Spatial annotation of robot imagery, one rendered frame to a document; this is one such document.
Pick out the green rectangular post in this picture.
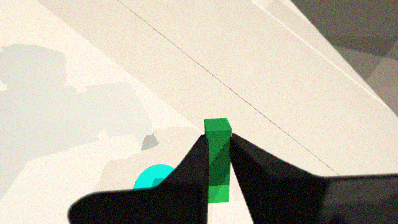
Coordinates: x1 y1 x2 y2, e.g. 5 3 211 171
204 118 232 203

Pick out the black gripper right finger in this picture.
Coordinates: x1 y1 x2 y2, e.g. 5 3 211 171
229 133 398 224

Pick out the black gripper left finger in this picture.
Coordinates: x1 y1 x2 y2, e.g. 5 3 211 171
66 134 209 224

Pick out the cyan circle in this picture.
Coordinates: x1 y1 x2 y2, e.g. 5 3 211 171
134 164 174 189

